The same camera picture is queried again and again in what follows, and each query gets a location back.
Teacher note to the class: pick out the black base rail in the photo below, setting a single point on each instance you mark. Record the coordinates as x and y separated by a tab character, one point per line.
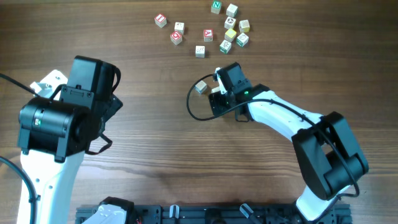
275	213

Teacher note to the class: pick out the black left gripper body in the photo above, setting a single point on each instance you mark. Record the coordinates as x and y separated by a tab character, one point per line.
114	104

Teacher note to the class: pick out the wooden block plain picture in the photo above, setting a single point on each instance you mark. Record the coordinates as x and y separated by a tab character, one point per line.
200	51

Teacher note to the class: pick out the wooden block yellow edge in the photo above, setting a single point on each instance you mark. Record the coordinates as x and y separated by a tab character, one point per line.
244	26

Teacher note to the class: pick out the wooden block green N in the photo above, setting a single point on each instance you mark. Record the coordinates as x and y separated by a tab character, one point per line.
216	7

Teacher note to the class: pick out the wooden block small picture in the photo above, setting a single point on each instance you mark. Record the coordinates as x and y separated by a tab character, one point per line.
179	27

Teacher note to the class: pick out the wooden block red A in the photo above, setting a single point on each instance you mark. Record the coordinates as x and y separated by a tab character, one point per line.
208	35

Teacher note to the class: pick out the wooden block blue side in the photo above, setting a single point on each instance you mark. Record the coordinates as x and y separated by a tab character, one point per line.
201	87

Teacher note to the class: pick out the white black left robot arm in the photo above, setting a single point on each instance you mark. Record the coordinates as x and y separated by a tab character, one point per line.
57	127

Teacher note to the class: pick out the wooden block red I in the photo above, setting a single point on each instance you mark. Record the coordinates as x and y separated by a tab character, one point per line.
160	20

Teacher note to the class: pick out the yellow top wooden block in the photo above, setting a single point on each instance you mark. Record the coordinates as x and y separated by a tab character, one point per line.
230	35

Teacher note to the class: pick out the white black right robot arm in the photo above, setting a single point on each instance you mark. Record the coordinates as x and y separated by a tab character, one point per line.
328	153

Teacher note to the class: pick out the wooden block brown face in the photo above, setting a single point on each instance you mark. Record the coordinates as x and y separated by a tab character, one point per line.
229	23

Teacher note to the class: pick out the wooden block green side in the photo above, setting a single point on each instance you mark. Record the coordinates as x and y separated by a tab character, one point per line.
242	39

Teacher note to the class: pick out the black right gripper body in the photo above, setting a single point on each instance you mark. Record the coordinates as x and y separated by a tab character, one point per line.
222	102

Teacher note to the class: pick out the wooden block red U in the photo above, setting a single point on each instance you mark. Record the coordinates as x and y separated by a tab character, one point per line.
214	90

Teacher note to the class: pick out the wooden block green edge top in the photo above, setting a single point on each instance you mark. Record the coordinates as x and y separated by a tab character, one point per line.
232	10

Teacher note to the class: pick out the wooden block red Q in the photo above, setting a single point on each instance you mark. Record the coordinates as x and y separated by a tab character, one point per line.
176	37

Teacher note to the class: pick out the wooden block green picture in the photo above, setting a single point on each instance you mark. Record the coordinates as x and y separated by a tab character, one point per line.
225	46

